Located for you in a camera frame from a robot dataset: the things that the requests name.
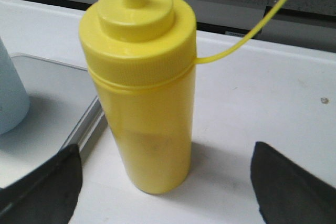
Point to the light blue plastic cup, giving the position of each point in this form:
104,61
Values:
14,98

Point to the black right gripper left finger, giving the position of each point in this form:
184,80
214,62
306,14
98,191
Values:
48,194

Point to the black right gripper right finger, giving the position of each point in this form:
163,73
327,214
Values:
285,192

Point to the silver digital kitchen scale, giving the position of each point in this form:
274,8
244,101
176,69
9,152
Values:
64,109

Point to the yellow squeeze bottle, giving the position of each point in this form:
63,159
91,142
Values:
141,56

